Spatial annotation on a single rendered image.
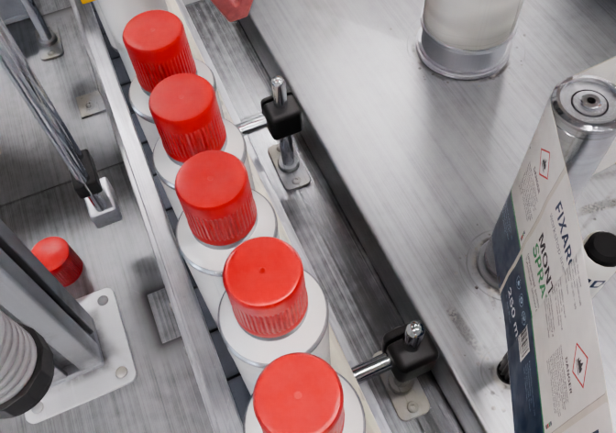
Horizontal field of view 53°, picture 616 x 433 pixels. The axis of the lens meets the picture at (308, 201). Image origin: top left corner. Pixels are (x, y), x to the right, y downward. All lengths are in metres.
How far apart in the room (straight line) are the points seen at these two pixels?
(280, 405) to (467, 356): 0.25
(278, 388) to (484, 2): 0.39
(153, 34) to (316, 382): 0.20
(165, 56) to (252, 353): 0.16
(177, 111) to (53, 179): 0.35
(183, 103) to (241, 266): 0.09
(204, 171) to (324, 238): 0.28
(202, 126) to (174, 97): 0.02
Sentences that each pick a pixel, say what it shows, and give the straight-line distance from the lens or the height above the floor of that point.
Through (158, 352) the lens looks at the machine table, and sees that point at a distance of 0.52.
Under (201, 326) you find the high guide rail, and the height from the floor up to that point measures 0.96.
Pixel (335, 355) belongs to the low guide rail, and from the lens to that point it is 0.41.
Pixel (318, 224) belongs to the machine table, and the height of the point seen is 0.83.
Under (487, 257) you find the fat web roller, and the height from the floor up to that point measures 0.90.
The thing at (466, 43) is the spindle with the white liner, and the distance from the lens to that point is 0.57.
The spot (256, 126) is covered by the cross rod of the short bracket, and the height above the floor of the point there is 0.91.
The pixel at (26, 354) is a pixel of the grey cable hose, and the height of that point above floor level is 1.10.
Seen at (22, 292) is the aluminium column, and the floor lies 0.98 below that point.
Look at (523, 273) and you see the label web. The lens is 0.38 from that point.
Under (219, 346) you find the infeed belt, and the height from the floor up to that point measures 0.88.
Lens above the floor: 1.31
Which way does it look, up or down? 58 degrees down
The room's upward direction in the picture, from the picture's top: 5 degrees counter-clockwise
